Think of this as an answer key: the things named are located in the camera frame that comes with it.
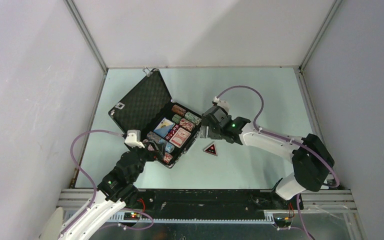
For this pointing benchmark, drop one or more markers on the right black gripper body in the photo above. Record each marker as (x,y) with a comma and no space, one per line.
(213,133)

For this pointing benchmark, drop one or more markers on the red playing card deck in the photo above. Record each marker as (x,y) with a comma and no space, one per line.
(180,137)

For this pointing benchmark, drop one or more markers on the red dice in case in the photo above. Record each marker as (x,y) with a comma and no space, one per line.
(172,131)

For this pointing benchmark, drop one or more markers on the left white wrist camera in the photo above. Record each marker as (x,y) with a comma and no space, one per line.
(133,139)

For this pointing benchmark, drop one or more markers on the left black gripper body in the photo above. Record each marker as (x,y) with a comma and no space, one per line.
(144,155)

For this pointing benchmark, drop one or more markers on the black triangular all-in button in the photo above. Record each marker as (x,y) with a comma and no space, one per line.
(211,149)

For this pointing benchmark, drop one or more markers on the light blue chip stack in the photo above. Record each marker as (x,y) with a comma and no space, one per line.
(169,148)

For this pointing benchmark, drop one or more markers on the green white chip stack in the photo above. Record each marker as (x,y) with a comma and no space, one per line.
(192,118)

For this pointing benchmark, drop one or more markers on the red white chip stack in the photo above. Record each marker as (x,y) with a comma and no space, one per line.
(187,125)

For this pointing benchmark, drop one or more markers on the green chip stack in case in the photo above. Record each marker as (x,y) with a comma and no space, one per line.
(176,118)

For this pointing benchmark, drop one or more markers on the purple chip stack in case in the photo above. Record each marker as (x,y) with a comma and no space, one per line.
(151,136)

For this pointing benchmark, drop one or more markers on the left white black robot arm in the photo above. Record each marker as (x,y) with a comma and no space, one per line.
(113,193)

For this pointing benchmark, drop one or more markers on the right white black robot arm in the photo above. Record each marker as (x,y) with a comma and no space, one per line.
(310,159)

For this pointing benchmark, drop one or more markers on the blue playing card deck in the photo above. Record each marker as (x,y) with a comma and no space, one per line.
(164,127)

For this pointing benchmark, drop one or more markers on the black aluminium poker case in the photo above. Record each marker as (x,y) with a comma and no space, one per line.
(145,105)

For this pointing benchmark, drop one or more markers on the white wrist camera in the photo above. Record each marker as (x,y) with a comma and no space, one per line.
(221,103)
(133,139)

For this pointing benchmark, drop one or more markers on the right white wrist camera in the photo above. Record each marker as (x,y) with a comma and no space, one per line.
(221,103)

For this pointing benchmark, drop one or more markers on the brown chip stack in case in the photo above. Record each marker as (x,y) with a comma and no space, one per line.
(178,110)

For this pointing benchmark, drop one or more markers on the red chip stack in case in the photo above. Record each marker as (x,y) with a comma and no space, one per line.
(167,158)

